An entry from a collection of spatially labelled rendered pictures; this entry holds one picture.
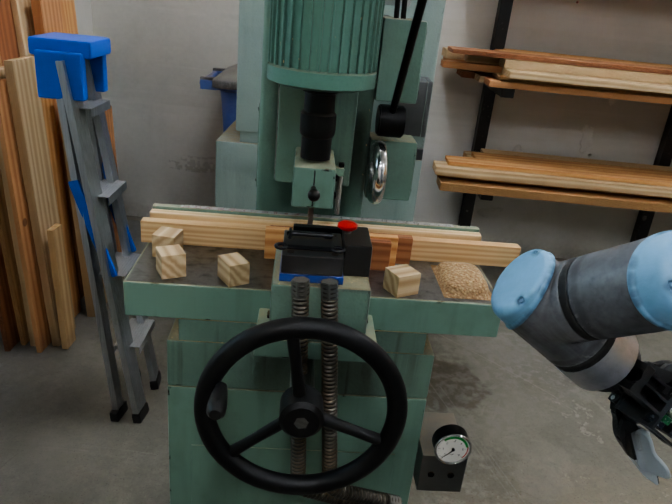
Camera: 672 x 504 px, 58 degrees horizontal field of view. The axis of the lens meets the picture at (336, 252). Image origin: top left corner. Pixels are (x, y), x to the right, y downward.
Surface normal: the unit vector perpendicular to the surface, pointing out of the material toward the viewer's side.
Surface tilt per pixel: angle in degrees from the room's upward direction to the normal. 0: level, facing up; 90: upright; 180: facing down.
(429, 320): 90
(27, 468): 0
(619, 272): 70
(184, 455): 90
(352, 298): 90
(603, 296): 87
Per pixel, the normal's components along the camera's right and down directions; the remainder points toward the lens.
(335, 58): 0.23, 0.40
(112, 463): 0.09, -0.91
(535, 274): -0.79, -0.57
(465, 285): 0.10, -0.63
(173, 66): -0.04, 0.39
